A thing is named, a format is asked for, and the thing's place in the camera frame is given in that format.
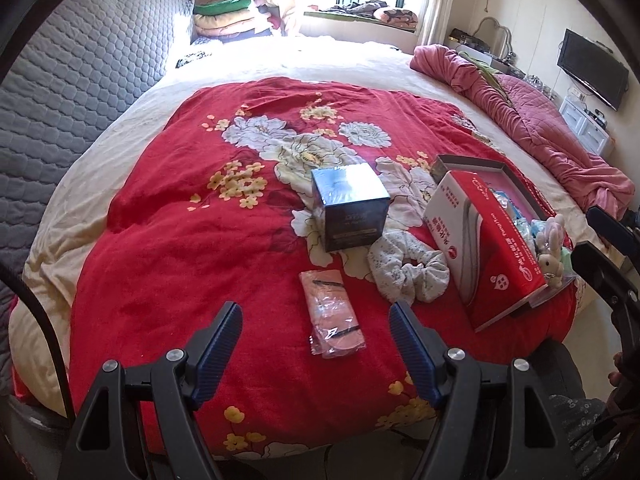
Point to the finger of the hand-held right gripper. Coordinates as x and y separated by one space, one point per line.
612 227
610 285

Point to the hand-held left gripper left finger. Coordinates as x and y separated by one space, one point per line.
215 350

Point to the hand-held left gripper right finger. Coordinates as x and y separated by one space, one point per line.
415 350

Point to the cream plush bear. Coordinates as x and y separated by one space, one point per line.
550 265

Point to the pink item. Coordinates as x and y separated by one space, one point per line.
330 310

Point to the red cardboard box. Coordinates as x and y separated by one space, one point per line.
480 260

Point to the green printed tissue pack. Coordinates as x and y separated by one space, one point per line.
502 202

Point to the person's right hand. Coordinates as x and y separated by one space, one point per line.
616 367

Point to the white floral scrunchie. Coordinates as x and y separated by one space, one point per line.
400 270

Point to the white drawer cabinet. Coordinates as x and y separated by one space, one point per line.
587 132

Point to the red floral blanket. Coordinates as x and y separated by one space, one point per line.
175 260

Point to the pink quilt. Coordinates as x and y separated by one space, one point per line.
540 120

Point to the person's dark floral clothing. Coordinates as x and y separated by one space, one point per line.
580 430

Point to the black television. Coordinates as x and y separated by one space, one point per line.
590 67

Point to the dark blue box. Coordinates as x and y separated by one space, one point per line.
350 200

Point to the patterned dark bag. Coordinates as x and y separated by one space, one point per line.
465 39

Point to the black and white patterned pillow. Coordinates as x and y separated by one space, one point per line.
190 59

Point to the grey quilted headboard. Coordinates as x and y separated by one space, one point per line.
75 85

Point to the patterned brown cushion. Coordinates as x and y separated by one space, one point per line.
398 16

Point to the cream bed sheet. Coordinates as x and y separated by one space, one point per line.
325 55

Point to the pink folded blanket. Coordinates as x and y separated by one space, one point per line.
225 29

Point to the yellow folded blanket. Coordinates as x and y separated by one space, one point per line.
222 18

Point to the dark cloth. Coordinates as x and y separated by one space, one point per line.
350 8

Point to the green folded blanket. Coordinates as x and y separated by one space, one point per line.
220 6

